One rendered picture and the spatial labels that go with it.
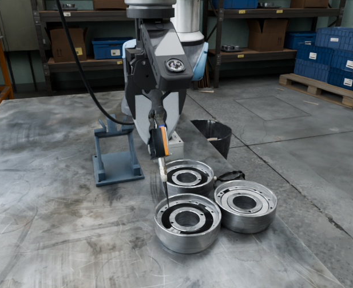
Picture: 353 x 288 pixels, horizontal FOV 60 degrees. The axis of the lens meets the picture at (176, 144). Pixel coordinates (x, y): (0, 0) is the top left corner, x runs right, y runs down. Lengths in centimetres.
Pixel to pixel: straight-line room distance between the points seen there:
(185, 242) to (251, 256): 10
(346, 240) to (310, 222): 19
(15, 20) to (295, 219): 362
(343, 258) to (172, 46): 152
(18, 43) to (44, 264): 388
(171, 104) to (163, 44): 11
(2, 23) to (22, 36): 24
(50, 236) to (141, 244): 15
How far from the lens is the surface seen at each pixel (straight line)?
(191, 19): 93
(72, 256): 51
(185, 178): 62
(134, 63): 47
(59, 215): 59
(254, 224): 51
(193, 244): 46
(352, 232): 197
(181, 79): 40
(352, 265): 177
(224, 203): 54
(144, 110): 49
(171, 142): 70
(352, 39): 423
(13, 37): 428
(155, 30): 46
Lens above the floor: 115
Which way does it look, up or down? 26 degrees down
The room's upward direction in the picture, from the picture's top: straight up
